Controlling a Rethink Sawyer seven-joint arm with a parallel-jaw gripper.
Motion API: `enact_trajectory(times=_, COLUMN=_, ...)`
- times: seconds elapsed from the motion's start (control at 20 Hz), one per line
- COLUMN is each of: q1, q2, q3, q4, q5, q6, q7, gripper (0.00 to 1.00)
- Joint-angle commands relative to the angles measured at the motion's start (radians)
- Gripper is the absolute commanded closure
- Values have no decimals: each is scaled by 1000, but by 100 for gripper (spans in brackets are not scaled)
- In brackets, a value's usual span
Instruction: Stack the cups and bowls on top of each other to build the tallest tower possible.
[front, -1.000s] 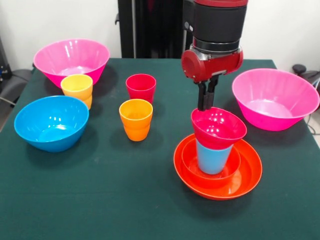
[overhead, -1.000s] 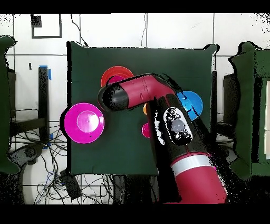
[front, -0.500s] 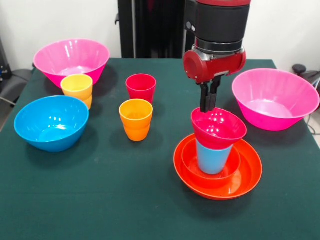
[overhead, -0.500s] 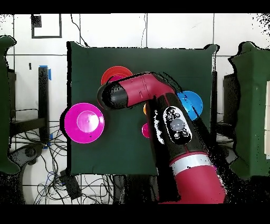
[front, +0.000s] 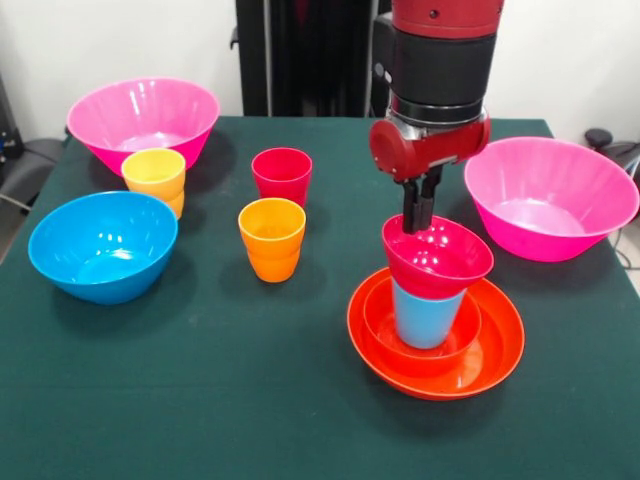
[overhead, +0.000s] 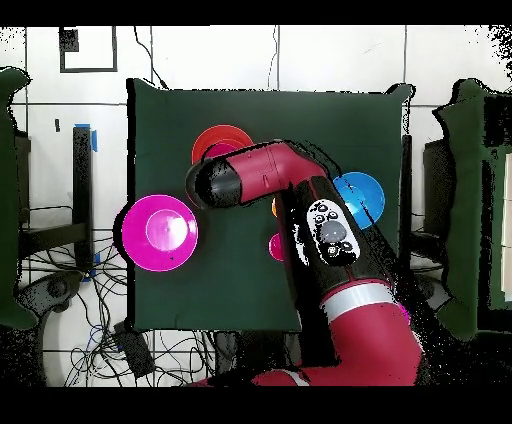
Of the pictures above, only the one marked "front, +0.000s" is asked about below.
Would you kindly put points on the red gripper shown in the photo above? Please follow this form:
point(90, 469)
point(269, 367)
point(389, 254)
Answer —
point(440, 150)

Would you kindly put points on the small red plastic bowl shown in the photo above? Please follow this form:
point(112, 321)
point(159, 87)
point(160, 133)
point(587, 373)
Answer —
point(450, 265)

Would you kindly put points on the blue plastic cup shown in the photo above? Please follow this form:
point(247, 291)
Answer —
point(422, 320)

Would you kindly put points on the small orange plastic bowl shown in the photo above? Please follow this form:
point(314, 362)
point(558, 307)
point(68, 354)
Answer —
point(380, 325)

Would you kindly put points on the large pink plastic bowl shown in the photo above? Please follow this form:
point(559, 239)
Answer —
point(145, 115)
point(550, 200)

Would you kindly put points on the orange plastic cup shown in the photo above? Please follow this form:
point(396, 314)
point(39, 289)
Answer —
point(272, 250)

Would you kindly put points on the large orange plastic bowl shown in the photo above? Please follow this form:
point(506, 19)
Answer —
point(502, 340)

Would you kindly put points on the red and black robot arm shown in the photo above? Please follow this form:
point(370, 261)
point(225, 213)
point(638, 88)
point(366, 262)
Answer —
point(440, 65)

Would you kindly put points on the red plastic cup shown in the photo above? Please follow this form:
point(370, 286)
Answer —
point(280, 172)

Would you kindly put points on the yellow plastic cup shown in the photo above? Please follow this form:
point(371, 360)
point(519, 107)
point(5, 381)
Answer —
point(155, 175)

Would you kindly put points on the blue plastic bowl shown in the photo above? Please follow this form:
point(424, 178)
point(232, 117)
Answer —
point(100, 250)

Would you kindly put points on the dark green tablecloth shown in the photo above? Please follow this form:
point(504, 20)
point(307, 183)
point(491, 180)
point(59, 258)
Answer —
point(150, 425)

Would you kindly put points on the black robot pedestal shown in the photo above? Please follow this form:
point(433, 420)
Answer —
point(320, 60)

